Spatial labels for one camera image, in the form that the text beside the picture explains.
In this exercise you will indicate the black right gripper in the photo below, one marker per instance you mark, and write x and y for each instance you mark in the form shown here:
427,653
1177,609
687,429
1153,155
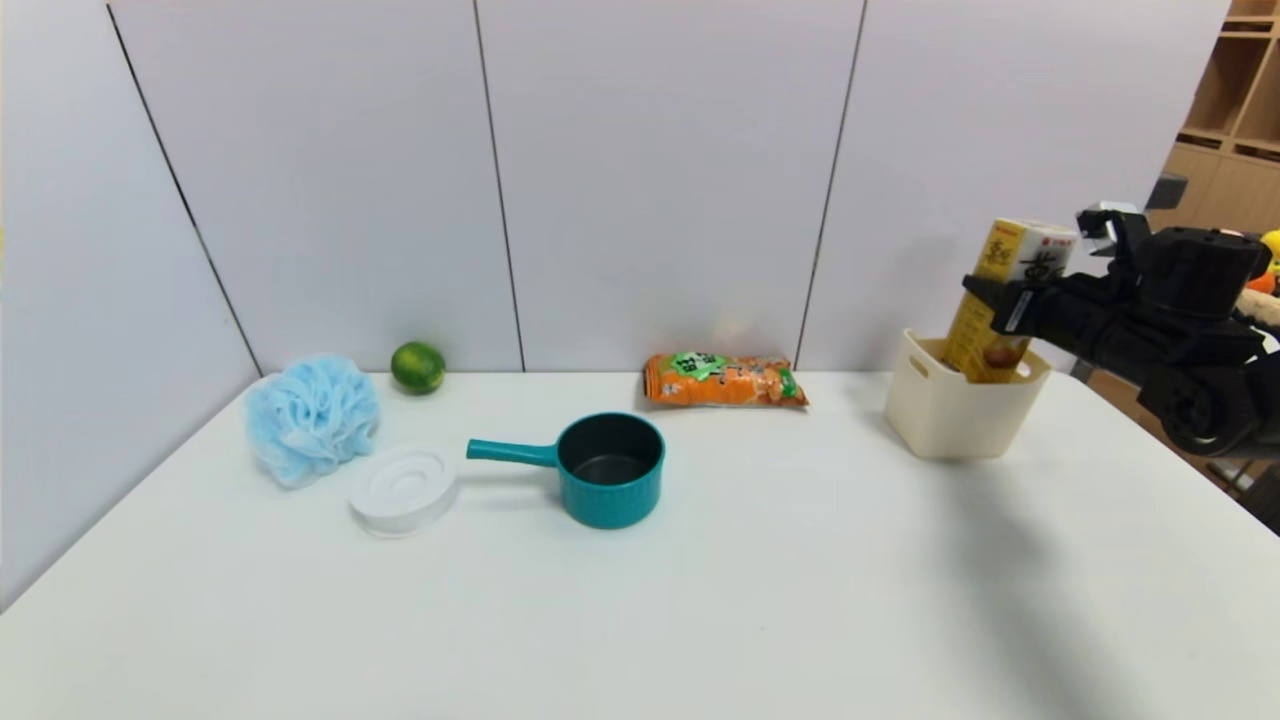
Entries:
1014,311

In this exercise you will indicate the yellow hexagonal potato chips box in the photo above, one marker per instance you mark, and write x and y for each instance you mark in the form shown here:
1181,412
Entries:
1015,250

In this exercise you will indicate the dark grey block object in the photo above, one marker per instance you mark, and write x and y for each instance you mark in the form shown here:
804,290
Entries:
1167,190

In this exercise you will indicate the cream plastic basket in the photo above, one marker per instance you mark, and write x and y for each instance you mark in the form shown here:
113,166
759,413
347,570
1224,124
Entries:
960,420

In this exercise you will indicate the orange toy fruit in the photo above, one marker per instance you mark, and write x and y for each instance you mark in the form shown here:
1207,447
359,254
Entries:
1263,284

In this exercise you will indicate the yellow plush toy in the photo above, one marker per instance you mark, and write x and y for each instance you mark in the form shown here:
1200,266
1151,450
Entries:
1272,245

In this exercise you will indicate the orange snack bag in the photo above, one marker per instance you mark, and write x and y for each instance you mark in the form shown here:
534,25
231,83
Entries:
722,384

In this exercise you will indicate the wooden shelf unit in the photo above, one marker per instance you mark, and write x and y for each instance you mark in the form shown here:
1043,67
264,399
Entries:
1225,100

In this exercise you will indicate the black office chair base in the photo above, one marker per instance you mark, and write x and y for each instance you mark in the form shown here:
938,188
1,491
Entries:
1268,500

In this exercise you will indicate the green lime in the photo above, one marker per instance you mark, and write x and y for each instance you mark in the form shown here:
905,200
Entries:
418,367

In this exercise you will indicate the white round plastic lid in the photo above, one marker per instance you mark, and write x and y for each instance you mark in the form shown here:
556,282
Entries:
403,490

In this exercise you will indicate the light blue mesh bath pouf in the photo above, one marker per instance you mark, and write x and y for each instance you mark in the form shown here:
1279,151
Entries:
310,420

